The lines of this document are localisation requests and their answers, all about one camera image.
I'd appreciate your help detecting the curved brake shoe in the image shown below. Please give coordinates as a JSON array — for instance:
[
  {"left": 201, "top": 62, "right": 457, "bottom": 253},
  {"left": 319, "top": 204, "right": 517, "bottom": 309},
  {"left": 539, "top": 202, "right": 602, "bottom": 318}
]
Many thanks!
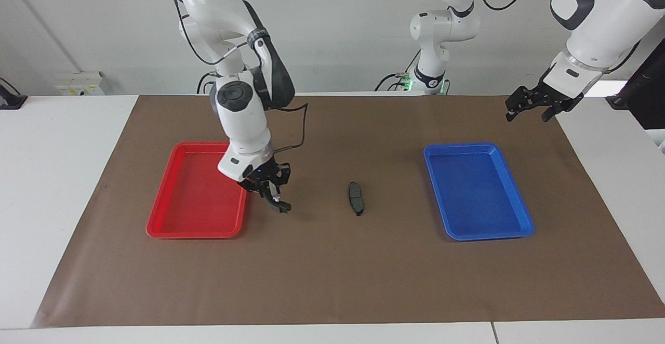
[{"left": 268, "top": 194, "right": 291, "bottom": 215}]

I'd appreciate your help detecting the dark brake pad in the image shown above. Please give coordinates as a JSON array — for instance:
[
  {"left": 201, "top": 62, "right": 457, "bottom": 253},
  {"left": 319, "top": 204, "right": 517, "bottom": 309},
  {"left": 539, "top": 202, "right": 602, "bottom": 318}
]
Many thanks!
[{"left": 348, "top": 181, "right": 365, "bottom": 217}]

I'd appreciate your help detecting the red plastic tray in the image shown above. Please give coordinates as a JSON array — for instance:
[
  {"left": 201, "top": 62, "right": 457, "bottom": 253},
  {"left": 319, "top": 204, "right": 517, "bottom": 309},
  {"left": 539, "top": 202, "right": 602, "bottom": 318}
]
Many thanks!
[{"left": 146, "top": 142, "right": 250, "bottom": 239}]

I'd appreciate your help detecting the blue plastic tray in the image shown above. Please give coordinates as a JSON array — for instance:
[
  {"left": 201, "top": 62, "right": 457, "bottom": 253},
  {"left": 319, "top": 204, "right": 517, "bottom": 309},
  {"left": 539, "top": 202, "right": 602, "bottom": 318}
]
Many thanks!
[{"left": 423, "top": 143, "right": 535, "bottom": 241}]

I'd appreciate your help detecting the black monitor stand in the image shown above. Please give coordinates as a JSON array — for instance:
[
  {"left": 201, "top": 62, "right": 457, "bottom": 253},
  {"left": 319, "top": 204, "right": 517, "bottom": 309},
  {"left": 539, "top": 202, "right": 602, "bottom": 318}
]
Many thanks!
[{"left": 605, "top": 37, "right": 665, "bottom": 130}]

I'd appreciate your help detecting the brown paper mat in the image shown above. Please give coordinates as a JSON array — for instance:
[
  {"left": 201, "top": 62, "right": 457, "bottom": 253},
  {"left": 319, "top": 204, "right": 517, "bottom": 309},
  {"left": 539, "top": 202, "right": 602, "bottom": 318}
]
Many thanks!
[{"left": 30, "top": 95, "right": 665, "bottom": 329}]

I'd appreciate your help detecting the white box with yellow labels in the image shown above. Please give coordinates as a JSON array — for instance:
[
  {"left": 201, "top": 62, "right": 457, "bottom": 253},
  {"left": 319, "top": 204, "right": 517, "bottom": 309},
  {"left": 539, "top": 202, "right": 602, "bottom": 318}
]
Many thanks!
[{"left": 55, "top": 71, "right": 107, "bottom": 96}]

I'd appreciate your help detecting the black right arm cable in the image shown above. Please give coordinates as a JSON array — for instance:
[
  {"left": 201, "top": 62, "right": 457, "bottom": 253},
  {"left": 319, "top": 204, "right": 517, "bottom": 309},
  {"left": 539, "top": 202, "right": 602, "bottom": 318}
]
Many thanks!
[{"left": 165, "top": 0, "right": 310, "bottom": 152}]

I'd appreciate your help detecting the black right base cable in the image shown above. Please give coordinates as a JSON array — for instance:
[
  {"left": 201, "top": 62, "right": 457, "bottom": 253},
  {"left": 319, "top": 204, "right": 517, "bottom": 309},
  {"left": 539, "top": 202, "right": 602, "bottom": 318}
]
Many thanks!
[{"left": 196, "top": 71, "right": 216, "bottom": 95}]

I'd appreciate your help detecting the black base cable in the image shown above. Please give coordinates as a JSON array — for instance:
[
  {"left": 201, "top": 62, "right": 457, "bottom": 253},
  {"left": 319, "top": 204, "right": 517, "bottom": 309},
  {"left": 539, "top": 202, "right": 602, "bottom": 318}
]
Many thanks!
[
  {"left": 375, "top": 48, "right": 421, "bottom": 92},
  {"left": 196, "top": 71, "right": 216, "bottom": 95}
]

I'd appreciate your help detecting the black left base cable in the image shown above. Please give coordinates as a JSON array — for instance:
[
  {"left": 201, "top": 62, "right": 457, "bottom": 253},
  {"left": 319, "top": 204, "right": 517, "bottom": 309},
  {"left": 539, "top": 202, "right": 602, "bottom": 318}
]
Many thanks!
[{"left": 375, "top": 48, "right": 421, "bottom": 92}]

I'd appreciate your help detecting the black clamp bracket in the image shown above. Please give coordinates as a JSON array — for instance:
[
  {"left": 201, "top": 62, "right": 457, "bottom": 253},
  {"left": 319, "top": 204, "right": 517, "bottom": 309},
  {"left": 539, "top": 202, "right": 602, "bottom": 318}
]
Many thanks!
[{"left": 0, "top": 77, "right": 28, "bottom": 110}]

